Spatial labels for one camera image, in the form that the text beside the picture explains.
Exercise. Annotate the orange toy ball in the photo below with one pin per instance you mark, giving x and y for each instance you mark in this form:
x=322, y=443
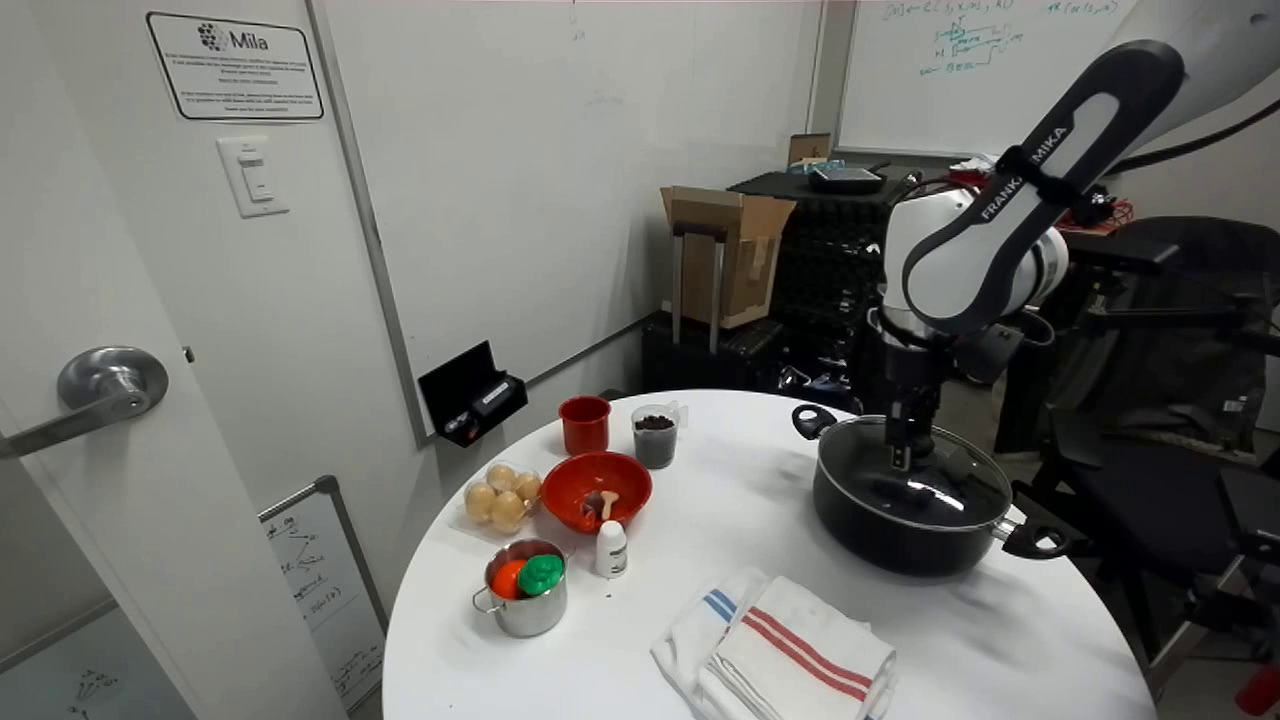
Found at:
x=507, y=577

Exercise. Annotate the red plastic bowl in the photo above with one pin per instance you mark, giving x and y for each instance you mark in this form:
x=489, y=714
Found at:
x=575, y=484

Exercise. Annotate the black cabinet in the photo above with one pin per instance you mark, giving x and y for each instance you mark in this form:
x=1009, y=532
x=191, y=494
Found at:
x=824, y=265

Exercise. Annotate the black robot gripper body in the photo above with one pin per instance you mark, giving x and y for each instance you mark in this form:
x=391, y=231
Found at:
x=921, y=374

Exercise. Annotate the red cup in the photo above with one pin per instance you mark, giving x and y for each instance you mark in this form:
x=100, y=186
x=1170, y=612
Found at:
x=586, y=424

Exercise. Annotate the blue striped white towel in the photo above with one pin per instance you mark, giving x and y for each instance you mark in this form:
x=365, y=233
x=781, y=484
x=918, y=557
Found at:
x=692, y=641

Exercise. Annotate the green toy ball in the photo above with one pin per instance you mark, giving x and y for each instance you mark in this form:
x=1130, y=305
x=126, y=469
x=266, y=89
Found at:
x=543, y=572

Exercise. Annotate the black marker tray holder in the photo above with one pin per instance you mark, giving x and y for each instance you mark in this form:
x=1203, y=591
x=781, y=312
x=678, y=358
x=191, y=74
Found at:
x=466, y=395

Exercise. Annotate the wall whiteboard with green writing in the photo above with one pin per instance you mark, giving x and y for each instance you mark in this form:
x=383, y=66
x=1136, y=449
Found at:
x=935, y=83

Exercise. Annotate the glass pot lid black knob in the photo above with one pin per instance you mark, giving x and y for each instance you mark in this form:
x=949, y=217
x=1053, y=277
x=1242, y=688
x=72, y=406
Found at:
x=865, y=484

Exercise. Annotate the grey door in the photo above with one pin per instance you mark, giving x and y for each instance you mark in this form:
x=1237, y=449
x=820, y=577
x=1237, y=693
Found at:
x=120, y=532

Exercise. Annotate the small white pump bottle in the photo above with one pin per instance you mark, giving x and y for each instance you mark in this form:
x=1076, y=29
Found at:
x=611, y=544

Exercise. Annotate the black office chair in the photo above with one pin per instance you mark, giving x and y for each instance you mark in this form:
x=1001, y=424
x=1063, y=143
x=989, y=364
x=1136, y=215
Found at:
x=1175, y=401

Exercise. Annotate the red striped white towel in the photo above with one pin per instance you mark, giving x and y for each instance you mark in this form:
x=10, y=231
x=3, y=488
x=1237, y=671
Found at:
x=804, y=655

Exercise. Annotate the dark flat book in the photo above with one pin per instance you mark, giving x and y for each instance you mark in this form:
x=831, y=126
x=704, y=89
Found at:
x=845, y=175

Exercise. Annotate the small brown box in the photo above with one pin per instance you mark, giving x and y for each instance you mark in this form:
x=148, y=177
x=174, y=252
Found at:
x=808, y=144

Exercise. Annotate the white wall sign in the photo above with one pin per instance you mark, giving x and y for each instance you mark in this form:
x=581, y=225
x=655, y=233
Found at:
x=232, y=66

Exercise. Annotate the red object on floor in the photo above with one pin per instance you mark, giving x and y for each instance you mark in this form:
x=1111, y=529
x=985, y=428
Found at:
x=1263, y=688

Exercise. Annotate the open cardboard box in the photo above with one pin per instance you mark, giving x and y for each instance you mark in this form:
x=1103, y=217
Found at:
x=725, y=262

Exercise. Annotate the small framed whiteboard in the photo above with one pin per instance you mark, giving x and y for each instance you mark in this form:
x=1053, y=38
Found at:
x=325, y=586

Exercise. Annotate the clear cup with dark contents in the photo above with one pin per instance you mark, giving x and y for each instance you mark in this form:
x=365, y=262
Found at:
x=655, y=443

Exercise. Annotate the beige toy potato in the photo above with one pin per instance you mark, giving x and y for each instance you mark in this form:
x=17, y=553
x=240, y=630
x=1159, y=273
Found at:
x=524, y=488
x=477, y=501
x=503, y=477
x=510, y=514

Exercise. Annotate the white light switch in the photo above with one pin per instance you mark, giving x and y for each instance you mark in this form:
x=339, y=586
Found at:
x=248, y=177

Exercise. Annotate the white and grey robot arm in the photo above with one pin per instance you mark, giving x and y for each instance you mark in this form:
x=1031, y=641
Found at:
x=1015, y=203

